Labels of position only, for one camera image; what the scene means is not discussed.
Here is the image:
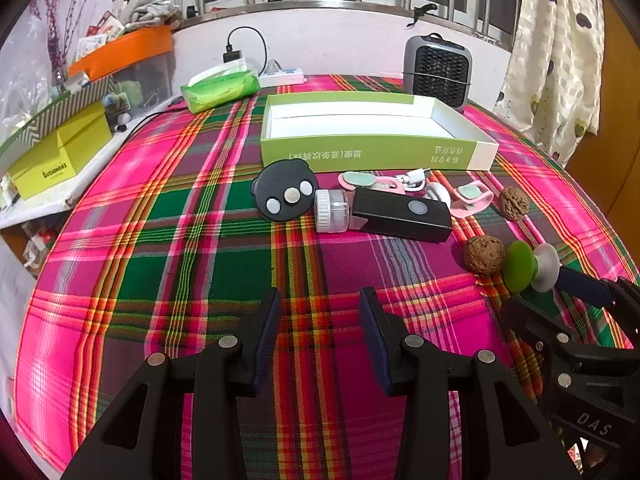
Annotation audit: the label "wooden cabinet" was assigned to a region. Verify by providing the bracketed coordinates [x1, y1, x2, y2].
[562, 0, 640, 181]

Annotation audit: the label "grey desktop fan heater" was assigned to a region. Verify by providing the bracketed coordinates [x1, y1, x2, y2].
[403, 33, 473, 112]

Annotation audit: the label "white round plastic jar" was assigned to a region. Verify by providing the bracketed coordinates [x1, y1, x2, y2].
[314, 189, 355, 234]

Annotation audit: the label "cream curtain with purple dots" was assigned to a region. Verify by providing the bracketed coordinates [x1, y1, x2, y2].
[492, 0, 608, 168]

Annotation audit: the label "white work gloves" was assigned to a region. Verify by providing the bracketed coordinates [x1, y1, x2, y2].
[122, 0, 183, 28]

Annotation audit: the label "white side shelf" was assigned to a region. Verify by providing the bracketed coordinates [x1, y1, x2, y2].
[0, 105, 186, 231]

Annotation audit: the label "metal window grille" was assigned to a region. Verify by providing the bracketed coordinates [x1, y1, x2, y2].
[175, 0, 521, 53]

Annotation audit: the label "green and white cardboard box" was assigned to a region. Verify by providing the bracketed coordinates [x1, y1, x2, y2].
[260, 92, 499, 171]

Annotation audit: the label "white power strip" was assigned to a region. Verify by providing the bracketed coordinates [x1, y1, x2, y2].
[260, 60, 306, 86]

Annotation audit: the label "white usb cable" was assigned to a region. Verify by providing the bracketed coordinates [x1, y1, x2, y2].
[395, 167, 431, 193]

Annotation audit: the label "white oval plastic piece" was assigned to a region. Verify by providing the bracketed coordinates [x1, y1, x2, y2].
[425, 182, 453, 208]

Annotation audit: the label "pink flower branches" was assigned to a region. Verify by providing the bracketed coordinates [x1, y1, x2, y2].
[27, 0, 91, 81]

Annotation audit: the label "pink green plaid tablecloth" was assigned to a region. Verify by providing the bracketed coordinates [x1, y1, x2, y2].
[12, 74, 640, 480]

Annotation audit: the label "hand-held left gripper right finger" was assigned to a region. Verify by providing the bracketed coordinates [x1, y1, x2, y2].
[359, 287, 583, 480]

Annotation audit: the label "yellow cardboard box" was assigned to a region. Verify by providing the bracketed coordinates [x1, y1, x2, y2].
[7, 101, 113, 200]

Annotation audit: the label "black round device white buttons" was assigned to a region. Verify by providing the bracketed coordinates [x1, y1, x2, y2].
[250, 158, 318, 223]

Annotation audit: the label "green tissue pack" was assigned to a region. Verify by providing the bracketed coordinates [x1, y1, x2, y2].
[180, 56, 262, 114]

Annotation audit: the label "stack of paper packets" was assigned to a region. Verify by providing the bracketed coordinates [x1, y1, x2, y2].
[75, 10, 126, 58]

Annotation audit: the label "clear bin with orange lid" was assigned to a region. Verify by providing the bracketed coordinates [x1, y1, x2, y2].
[67, 26, 174, 111]

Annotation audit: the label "black charger cable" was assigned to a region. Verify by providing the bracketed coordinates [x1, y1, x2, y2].
[227, 26, 268, 75]

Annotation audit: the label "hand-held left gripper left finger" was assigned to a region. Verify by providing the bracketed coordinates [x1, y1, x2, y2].
[60, 287, 283, 480]

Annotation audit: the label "brown walnut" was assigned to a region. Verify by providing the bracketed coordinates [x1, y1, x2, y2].
[500, 186, 524, 222]
[462, 236, 507, 276]

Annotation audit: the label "black rectangular device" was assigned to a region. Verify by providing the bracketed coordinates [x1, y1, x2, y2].
[350, 189, 453, 244]

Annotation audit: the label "green and white suction holder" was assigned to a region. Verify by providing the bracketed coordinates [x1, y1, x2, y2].
[502, 241, 561, 293]

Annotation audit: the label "black hook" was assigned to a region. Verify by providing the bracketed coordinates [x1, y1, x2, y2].
[410, 3, 438, 25]

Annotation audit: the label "grey heater cord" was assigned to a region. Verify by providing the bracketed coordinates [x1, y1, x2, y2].
[406, 76, 473, 90]

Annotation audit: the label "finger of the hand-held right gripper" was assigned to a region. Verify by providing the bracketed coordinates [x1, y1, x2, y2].
[556, 266, 640, 356]
[501, 296, 588, 391]

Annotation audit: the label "pink clip with green pad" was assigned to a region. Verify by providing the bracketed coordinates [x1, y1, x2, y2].
[338, 171, 408, 196]
[450, 180, 495, 219]

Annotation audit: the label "thin black cable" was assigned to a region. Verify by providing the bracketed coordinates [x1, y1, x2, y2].
[120, 95, 188, 136]

